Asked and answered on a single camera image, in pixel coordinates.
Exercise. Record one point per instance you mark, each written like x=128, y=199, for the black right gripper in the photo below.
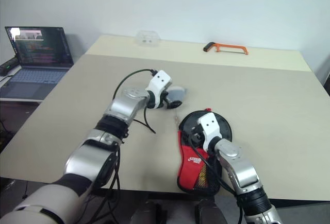
x=197, y=136

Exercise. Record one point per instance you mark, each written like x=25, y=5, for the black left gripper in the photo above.
x=162, y=100

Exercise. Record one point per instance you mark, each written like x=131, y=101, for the grey soft round pouch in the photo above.
x=178, y=92

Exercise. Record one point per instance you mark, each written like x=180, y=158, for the black red paddle case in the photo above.
x=192, y=161

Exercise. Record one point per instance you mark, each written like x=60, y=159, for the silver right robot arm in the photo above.
x=239, y=170

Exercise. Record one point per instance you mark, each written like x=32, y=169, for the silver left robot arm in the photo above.
x=123, y=105

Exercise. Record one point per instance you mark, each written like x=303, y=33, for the clear plastic container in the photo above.
x=147, y=38

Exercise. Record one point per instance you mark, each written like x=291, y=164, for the dark rounded shape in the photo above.
x=210, y=211
x=148, y=212

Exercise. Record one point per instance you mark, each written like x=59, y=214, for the orange hacksaw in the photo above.
x=227, y=47

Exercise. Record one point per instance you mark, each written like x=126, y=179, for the open laptop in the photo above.
x=38, y=54

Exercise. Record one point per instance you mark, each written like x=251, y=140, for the white side desk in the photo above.
x=20, y=100

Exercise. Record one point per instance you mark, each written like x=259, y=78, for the black box with green light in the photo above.
x=7, y=67

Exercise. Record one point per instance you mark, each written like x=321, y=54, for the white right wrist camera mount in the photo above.
x=210, y=128

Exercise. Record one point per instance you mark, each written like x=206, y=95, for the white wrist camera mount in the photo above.
x=210, y=128
x=158, y=82

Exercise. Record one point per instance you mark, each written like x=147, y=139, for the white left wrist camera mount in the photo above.
x=158, y=82

